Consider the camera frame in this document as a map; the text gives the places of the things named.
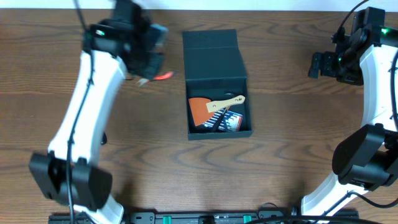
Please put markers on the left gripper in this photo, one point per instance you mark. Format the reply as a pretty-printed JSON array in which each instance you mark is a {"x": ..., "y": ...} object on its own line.
[{"x": 152, "y": 64}]

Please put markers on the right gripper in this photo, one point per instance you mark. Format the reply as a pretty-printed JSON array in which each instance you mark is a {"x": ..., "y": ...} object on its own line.
[{"x": 328, "y": 58}]

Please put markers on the red-handled cutting pliers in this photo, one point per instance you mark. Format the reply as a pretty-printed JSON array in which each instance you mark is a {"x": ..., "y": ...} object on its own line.
[{"x": 164, "y": 76}]

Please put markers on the orange scraper with wooden handle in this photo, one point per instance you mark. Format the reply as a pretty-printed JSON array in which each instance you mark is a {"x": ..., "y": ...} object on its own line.
[{"x": 203, "y": 108}]

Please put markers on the small black-handled hammer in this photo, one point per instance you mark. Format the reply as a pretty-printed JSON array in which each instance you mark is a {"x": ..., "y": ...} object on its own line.
[{"x": 219, "y": 120}]

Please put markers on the blue precision screwdriver set case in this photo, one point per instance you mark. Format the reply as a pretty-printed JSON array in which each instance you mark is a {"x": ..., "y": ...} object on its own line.
[{"x": 231, "y": 121}]

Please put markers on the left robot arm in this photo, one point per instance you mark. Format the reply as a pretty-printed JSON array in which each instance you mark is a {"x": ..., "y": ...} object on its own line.
[{"x": 125, "y": 44}]

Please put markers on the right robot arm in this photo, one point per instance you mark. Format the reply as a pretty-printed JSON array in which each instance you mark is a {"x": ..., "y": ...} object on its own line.
[{"x": 367, "y": 159}]

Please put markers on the dark green open gift box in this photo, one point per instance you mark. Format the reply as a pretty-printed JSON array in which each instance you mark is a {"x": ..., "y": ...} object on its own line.
[{"x": 213, "y": 65}]

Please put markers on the black mounting rail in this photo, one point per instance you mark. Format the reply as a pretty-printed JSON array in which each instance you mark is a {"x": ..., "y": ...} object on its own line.
[{"x": 192, "y": 218}]

